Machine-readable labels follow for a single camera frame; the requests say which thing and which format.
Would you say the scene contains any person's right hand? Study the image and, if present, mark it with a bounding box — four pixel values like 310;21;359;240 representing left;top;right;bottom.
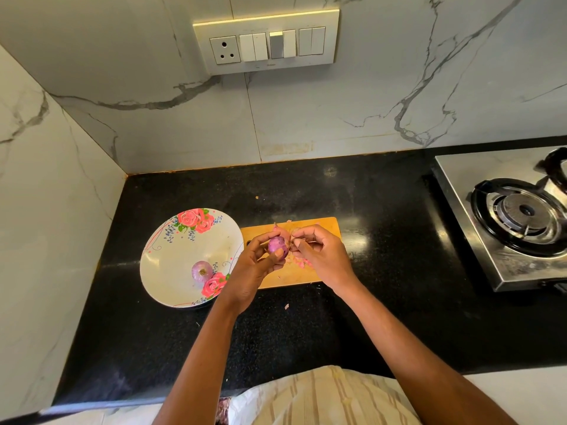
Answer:
289;224;359;292

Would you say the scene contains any person's left hand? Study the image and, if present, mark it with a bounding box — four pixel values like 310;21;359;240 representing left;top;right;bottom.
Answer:
218;227;288;315

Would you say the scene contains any pile of onion peels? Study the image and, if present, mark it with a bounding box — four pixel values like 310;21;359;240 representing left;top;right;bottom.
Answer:
282;252;313;310

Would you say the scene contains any person's right forearm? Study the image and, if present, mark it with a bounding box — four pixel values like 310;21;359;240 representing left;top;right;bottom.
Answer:
335;277;519;425

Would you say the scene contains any person's left forearm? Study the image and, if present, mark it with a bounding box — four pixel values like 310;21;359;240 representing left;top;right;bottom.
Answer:
152;300;253;425

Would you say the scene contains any wooden cutting board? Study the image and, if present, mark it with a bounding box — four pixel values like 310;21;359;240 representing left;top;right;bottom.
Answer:
241;217;342;289

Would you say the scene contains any black stone countertop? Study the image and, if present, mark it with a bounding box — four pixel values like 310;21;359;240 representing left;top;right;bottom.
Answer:
51;135;567;406

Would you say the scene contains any white floral plate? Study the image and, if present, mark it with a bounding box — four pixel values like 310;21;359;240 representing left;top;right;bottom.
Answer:
139;208;245;309

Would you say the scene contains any beige striped garment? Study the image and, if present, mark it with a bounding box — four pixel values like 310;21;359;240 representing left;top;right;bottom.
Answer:
226;365;425;425

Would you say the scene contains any stainless steel gas stove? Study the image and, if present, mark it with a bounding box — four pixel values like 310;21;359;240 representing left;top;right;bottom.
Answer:
433;145;567;293

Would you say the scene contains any black stove burner grate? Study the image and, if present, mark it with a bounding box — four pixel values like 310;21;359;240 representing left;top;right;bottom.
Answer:
537;146;567;197
470;178;567;259

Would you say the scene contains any white wall switch panel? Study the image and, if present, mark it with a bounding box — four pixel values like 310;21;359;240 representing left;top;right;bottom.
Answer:
193;8;340;77

